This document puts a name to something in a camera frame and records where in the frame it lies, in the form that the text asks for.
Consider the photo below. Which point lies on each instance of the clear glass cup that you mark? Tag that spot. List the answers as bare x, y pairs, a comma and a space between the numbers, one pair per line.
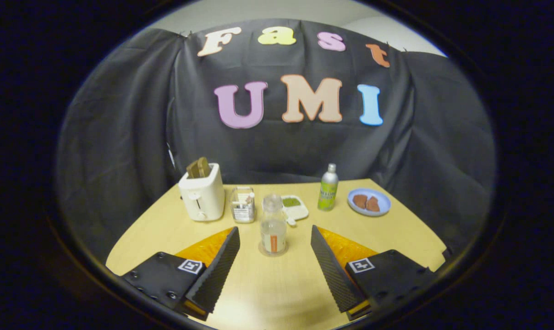
243, 208

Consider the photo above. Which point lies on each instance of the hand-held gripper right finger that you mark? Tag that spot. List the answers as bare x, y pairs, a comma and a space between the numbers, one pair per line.
331, 270

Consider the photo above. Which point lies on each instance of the brown food piece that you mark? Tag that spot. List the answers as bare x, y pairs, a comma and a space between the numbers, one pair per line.
360, 200
373, 205

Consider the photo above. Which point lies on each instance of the white dish with green pad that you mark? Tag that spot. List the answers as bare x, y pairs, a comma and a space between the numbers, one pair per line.
294, 207

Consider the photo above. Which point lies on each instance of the brown bread slice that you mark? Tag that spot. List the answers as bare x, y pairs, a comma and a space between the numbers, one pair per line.
204, 167
193, 170

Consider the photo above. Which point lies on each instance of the blue plate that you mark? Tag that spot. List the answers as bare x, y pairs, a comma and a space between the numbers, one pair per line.
383, 201

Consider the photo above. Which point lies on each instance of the white toaster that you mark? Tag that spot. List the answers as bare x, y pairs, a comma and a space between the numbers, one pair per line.
203, 197

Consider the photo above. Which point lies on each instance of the green bottle with silver cap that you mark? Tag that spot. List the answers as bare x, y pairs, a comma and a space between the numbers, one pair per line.
328, 191

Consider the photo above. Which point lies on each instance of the clear bottle with orange label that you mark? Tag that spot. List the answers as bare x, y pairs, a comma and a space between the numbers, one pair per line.
273, 229

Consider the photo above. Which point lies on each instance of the black backdrop cloth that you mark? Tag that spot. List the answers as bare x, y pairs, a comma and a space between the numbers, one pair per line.
286, 146

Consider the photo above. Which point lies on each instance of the wooden table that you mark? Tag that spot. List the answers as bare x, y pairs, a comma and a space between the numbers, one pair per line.
276, 293

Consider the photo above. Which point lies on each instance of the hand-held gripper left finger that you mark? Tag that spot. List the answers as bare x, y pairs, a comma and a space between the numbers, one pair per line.
217, 270

